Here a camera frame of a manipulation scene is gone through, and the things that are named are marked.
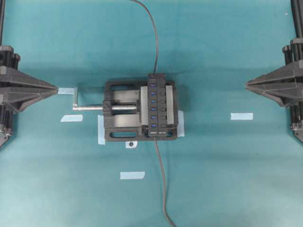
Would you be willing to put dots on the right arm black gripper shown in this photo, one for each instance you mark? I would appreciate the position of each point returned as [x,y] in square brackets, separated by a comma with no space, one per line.
[288,73]

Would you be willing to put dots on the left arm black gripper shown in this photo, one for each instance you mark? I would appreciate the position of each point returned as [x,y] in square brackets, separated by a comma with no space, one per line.
[17,100]

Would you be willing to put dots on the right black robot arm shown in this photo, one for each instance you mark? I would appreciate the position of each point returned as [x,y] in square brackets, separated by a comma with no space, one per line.
[285,85]

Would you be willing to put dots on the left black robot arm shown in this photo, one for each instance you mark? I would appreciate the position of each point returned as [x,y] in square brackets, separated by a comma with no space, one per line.
[6,117]

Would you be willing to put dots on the black multi-port USB hub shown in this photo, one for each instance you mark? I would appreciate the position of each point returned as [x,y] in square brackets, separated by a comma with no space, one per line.
[157,114]

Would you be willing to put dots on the blue tape near left gripper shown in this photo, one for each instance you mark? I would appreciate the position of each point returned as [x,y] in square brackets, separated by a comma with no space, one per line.
[67,91]

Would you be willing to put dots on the blue tape left of vise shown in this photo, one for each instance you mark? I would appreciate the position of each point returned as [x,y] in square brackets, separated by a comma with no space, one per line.
[72,118]

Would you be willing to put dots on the blue tape right side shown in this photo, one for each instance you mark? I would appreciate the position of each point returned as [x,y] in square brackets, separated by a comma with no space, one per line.
[242,116]

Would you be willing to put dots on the blue tape under vise left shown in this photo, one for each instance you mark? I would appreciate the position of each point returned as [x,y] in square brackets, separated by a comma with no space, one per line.
[101,130]

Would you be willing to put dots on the blue tape under vise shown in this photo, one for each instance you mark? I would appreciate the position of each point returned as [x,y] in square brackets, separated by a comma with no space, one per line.
[181,127]
[101,130]

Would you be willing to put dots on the black bench vise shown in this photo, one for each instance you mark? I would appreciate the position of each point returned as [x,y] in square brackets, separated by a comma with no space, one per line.
[133,125]

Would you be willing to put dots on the blue tape under vise right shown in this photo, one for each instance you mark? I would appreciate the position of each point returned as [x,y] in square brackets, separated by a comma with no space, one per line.
[181,127]

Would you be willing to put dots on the white tag with black dot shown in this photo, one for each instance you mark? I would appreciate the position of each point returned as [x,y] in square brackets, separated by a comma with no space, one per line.
[131,144]

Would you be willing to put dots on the blue tape bottom centre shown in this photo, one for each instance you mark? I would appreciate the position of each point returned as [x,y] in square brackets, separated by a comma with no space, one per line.
[139,175]

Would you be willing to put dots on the silver vise screw handle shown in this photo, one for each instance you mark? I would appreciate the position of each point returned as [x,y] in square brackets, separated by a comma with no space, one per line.
[76,107]

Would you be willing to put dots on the black frame post right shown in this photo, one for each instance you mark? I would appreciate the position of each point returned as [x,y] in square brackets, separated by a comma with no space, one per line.
[297,11]

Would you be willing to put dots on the black frame post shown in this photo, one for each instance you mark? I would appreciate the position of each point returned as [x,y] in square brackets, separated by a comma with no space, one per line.
[297,11]
[2,13]

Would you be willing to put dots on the black frame post left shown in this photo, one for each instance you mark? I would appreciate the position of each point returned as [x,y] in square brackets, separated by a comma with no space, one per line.
[2,13]

